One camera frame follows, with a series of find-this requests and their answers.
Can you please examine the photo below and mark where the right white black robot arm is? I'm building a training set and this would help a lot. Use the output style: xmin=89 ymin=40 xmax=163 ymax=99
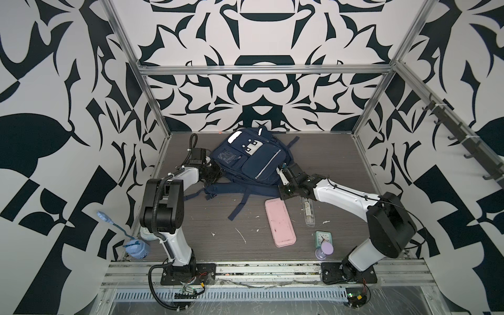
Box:
xmin=277 ymin=164 xmax=417 ymax=281

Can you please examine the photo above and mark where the aluminium frame rail base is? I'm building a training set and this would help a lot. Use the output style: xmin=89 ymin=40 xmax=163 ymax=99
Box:
xmin=91 ymin=259 xmax=450 ymax=314

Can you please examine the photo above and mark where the black wall hook rack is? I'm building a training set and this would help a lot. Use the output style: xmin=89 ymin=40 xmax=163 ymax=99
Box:
xmin=423 ymin=93 xmax=503 ymax=188

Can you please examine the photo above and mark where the pink pencil case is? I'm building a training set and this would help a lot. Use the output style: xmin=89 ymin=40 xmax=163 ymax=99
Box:
xmin=265 ymin=198 xmax=297 ymax=248

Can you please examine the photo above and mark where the small green circuit board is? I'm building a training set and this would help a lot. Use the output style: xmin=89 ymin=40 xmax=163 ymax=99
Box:
xmin=345 ymin=286 xmax=371 ymax=309

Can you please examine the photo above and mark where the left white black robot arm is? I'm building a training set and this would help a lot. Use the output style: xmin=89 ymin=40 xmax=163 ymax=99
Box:
xmin=139 ymin=148 xmax=220 ymax=278

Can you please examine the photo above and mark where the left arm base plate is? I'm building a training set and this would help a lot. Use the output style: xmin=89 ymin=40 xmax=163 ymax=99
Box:
xmin=160 ymin=263 xmax=217 ymax=286

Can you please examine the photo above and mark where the purple cylindrical container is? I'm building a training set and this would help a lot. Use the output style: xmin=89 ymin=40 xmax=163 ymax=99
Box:
xmin=315 ymin=240 xmax=333 ymax=261

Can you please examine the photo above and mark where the left black corrugated cable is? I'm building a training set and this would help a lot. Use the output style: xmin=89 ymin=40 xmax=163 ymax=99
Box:
xmin=148 ymin=262 xmax=198 ymax=311

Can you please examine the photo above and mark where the round mint alarm clock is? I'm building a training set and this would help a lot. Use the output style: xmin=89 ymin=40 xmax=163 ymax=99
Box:
xmin=140 ymin=229 xmax=157 ymax=242

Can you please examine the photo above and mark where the small green square clock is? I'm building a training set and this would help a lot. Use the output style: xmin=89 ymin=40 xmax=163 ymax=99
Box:
xmin=315 ymin=231 xmax=333 ymax=248

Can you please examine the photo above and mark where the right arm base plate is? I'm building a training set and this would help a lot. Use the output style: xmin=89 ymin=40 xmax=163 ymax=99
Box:
xmin=320 ymin=262 xmax=378 ymax=285

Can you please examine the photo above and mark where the navy blue school backpack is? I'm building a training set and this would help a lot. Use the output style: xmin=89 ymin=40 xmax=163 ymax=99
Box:
xmin=185 ymin=127 xmax=299 ymax=221

